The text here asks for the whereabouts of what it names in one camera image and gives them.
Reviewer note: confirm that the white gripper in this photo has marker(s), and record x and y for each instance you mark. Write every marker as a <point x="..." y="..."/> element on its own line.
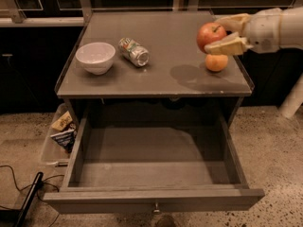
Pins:
<point x="263" y="29"/>

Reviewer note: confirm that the red apple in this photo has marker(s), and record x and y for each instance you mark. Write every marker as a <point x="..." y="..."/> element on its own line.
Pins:
<point x="209" y="33"/>

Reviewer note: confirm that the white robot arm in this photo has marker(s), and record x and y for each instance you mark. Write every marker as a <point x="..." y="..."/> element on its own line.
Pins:
<point x="278" y="76"/>

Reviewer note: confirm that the grey open top drawer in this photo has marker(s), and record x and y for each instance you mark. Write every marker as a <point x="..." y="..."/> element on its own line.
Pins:
<point x="117" y="168"/>

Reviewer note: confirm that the metal drawer knob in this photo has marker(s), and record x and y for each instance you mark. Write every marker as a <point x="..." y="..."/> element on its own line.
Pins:
<point x="156" y="210"/>

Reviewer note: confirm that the orange fruit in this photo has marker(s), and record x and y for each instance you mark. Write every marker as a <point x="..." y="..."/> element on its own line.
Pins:
<point x="216" y="63"/>

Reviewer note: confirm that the grey wooden cabinet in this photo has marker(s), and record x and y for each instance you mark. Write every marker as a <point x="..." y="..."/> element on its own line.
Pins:
<point x="176" y="67"/>

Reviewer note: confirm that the silver green soda can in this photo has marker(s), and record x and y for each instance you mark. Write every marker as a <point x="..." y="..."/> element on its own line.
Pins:
<point x="134" y="52"/>

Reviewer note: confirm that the white ceramic bowl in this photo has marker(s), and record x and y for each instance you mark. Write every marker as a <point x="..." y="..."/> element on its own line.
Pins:
<point x="95" y="58"/>

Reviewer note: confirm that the yellow snack packet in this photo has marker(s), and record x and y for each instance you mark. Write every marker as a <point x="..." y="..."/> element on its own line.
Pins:
<point x="62" y="122"/>

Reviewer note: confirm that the blue snack bag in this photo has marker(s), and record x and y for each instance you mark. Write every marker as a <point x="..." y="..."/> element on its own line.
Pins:
<point x="65" y="139"/>

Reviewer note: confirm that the clear plastic storage bin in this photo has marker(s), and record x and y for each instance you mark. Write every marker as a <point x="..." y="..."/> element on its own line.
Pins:
<point x="52" y="154"/>

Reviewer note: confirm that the black bar stand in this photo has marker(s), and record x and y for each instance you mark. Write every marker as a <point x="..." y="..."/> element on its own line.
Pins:
<point x="22" y="212"/>

